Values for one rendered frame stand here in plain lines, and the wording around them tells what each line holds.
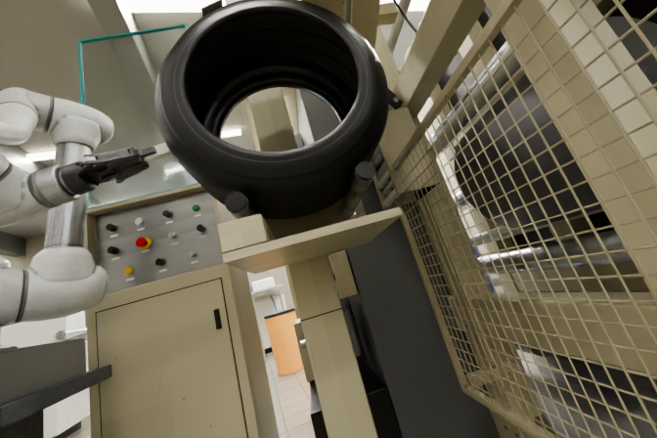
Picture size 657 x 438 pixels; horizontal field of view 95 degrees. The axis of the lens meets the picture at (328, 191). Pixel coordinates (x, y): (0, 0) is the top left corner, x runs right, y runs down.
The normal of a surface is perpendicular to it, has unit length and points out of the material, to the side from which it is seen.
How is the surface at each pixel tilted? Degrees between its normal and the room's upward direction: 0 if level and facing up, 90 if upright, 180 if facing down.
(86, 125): 102
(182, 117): 93
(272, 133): 90
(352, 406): 90
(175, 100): 91
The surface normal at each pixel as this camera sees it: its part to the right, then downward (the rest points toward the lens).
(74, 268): 0.84, -0.32
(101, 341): 0.07, -0.32
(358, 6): 0.28, 0.77
